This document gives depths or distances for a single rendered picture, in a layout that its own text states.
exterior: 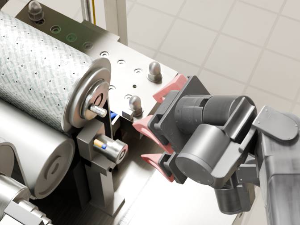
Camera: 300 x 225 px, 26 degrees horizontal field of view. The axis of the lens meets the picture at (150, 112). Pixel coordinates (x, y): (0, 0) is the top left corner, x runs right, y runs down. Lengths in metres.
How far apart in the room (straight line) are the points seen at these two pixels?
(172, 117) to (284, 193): 0.20
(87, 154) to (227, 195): 0.26
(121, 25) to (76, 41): 1.00
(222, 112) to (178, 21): 1.98
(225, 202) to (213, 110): 0.36
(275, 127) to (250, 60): 1.90
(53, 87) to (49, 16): 0.46
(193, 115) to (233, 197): 0.33
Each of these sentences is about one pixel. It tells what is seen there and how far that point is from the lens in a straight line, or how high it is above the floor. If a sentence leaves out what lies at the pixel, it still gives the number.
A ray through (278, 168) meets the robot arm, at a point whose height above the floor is 1.48.
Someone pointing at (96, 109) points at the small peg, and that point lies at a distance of 1.10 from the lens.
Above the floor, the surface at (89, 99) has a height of 1.28.
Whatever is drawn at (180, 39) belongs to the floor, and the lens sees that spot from 2.77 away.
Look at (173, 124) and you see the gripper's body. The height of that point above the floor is 1.41.
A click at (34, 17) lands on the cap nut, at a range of 1.52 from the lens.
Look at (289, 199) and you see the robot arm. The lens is 0.81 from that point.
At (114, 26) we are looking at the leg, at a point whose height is 0.28.
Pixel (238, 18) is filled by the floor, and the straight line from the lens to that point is 2.86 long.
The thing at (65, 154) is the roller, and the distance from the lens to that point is 1.18.
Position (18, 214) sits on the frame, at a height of 1.44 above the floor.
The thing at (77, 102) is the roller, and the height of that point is 1.29.
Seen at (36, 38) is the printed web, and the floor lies 1.31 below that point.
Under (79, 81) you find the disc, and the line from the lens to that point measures 1.07.
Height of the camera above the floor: 2.21
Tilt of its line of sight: 59 degrees down
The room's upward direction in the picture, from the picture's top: straight up
